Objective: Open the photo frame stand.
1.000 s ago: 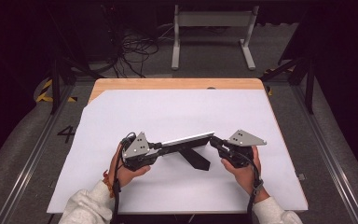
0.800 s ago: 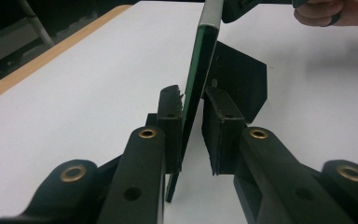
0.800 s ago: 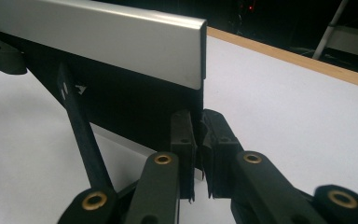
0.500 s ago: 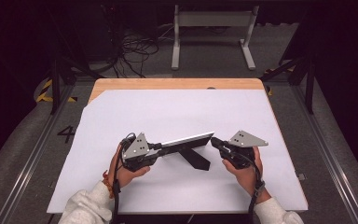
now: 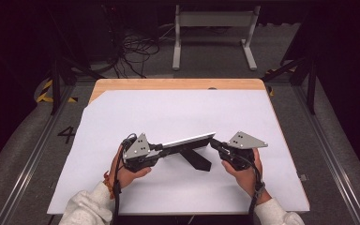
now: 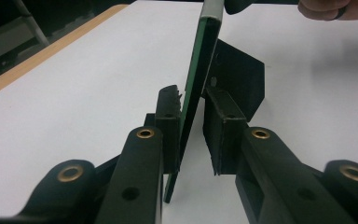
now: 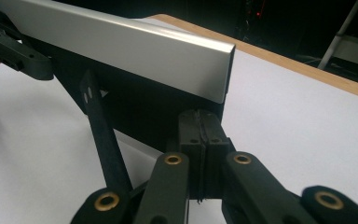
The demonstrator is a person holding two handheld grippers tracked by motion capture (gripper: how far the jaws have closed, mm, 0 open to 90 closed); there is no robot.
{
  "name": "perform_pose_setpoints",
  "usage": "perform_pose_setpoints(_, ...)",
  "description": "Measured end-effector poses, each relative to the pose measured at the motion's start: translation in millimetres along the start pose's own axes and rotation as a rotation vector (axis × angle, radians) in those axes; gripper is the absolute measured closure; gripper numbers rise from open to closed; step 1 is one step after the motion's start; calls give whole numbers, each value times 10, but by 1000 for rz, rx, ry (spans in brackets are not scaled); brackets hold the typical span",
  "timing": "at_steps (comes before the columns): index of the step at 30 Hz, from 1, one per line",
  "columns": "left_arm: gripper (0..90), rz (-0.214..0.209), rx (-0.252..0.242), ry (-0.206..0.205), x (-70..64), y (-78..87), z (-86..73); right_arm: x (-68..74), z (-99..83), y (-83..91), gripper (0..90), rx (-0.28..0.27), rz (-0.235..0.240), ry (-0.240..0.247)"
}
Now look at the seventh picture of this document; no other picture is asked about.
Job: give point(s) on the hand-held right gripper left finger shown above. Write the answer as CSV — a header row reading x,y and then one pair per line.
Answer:
x,y
195,140

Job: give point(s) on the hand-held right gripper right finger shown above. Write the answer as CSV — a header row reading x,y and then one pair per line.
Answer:
x,y
216,146

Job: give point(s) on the wooden table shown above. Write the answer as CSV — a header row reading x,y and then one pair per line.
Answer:
x,y
292,63

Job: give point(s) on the white metal stand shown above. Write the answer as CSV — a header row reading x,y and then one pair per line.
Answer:
x,y
351,46

